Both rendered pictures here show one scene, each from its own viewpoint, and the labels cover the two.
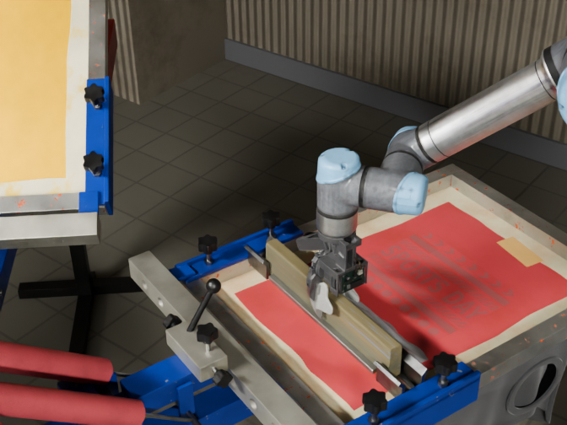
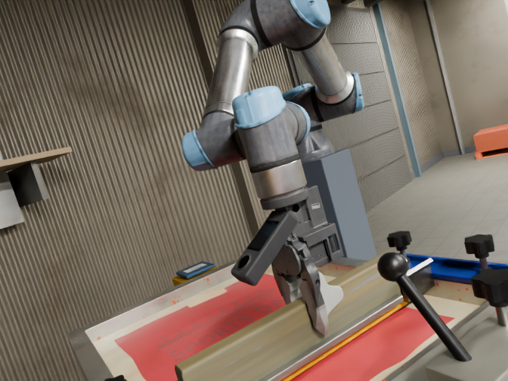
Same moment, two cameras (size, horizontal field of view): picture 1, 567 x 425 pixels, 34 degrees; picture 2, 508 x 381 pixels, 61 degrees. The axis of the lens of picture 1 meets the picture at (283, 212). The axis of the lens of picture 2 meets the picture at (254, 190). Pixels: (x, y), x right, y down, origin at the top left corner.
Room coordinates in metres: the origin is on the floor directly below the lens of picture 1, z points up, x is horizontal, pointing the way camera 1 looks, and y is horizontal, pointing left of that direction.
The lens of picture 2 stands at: (1.40, 0.53, 1.30)
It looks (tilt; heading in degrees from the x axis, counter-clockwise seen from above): 6 degrees down; 275
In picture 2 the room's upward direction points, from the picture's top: 16 degrees counter-clockwise
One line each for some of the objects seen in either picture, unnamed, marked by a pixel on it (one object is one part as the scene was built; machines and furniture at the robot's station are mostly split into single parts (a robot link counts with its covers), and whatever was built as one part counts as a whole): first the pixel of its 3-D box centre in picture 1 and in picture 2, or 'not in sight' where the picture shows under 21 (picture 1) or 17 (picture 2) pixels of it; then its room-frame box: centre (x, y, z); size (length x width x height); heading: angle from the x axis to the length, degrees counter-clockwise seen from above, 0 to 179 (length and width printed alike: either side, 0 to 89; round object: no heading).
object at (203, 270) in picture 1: (240, 259); not in sight; (1.64, 0.09, 0.98); 0.30 x 0.05 x 0.07; 124
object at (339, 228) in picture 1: (338, 217); (278, 181); (1.41, -0.10, 1.24); 0.08 x 0.08 x 0.05
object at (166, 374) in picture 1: (171, 379); not in sight; (1.23, 0.21, 1.02); 0.17 x 0.06 x 0.05; 124
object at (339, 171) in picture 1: (339, 182); (264, 128); (1.41, -0.10, 1.32); 0.09 x 0.08 x 0.11; 72
